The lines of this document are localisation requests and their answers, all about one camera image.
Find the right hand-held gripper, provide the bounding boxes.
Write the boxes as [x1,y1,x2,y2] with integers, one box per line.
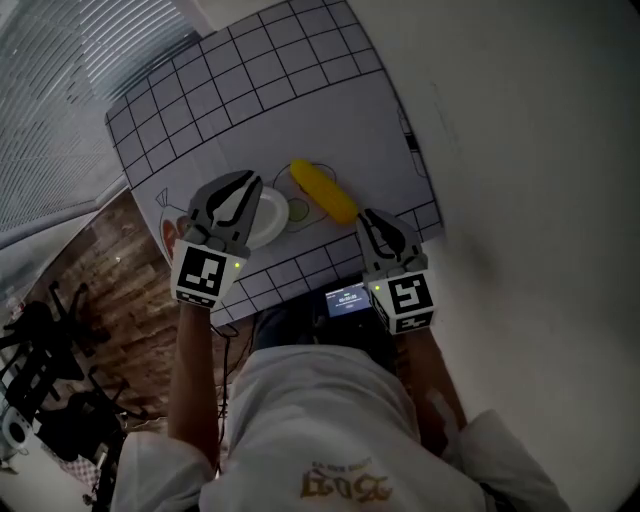
[353,208,436,336]

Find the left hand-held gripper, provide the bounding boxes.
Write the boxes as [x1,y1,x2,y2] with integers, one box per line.
[171,170,264,312]

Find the white plate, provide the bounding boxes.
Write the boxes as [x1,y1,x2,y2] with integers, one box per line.
[246,185,291,250]

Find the yellow corn cob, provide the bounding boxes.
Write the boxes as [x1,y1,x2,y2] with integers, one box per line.
[290,159,360,227]

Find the person's right forearm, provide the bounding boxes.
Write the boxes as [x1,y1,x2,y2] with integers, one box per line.
[399,327,469,457]

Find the person's left forearm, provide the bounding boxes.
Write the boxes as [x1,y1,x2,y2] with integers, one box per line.
[166,299,227,474]

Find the black device with lit screen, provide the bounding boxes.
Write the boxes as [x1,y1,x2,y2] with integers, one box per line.
[323,282,373,320]

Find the printed grid table mat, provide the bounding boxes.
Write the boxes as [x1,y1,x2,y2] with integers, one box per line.
[105,0,446,324]

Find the person's dark trousers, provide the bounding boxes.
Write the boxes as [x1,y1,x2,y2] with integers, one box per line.
[251,292,402,374]

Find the window blinds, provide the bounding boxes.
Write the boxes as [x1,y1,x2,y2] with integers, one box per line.
[0,0,202,236]

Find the person's white shirt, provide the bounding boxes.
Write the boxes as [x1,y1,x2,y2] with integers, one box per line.
[109,344,572,512]

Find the black office chair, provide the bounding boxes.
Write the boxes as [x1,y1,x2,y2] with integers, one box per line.
[0,281,151,506]

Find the small white round device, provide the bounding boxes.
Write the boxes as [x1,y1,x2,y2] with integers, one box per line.
[1,407,34,451]

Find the black cable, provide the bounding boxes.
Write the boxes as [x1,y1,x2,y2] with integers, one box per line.
[208,322,242,454]

